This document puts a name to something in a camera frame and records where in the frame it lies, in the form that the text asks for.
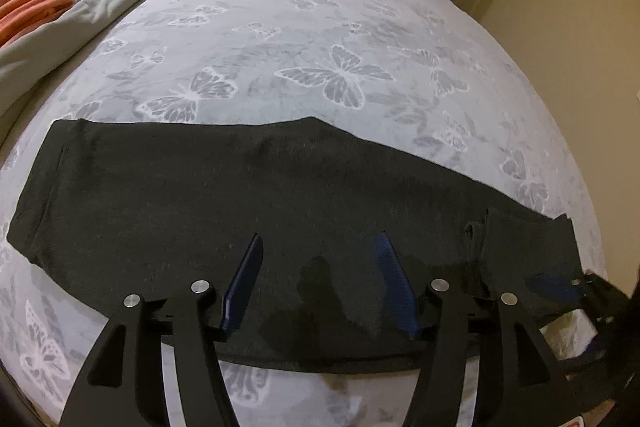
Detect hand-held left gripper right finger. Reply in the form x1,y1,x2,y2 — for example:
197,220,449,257
378,231,586,427

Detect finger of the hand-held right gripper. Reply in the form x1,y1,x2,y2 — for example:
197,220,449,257
525,271,596,308

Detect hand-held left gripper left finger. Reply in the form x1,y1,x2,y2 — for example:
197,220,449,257
59,233,264,427

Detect black pants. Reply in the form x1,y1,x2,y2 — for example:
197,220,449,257
7,117,583,365

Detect grey butterfly print blanket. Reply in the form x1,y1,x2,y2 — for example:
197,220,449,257
0,0,608,427

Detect grey comforter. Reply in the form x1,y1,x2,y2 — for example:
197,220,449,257
0,0,231,138

